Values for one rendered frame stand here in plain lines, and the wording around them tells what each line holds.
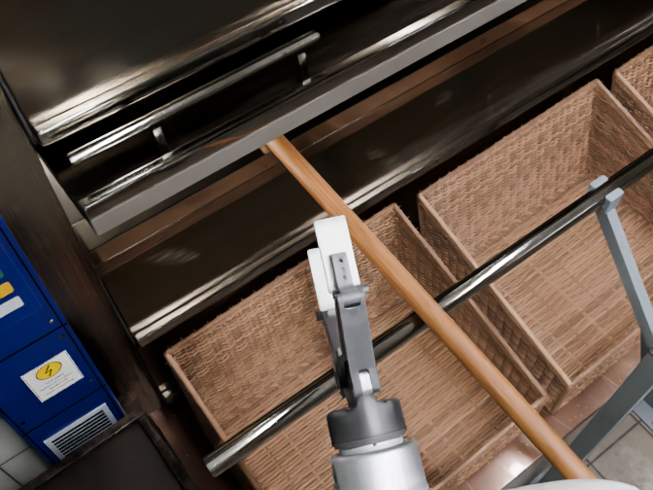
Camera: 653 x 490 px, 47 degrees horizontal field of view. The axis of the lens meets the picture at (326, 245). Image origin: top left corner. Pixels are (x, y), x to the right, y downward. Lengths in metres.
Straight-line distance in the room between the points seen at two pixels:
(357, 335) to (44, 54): 0.45
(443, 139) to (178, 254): 0.58
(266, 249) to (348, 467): 0.70
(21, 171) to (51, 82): 0.14
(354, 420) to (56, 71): 0.49
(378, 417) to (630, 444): 1.69
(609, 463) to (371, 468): 1.65
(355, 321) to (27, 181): 0.48
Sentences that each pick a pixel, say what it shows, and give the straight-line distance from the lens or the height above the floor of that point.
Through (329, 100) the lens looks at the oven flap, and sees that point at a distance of 0.95.
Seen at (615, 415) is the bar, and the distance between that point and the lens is 1.58.
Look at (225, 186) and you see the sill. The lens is 1.19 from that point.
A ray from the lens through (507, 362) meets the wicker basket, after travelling 1.55.
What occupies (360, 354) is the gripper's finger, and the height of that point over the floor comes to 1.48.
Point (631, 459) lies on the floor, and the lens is 2.35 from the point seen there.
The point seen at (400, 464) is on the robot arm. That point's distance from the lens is 0.73.
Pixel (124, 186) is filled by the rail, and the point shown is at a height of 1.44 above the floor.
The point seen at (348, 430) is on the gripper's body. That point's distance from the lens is 0.73.
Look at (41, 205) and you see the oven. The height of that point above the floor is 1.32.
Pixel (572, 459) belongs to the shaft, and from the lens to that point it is 0.98.
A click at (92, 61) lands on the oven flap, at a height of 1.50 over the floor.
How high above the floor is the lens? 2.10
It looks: 57 degrees down
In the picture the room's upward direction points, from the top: straight up
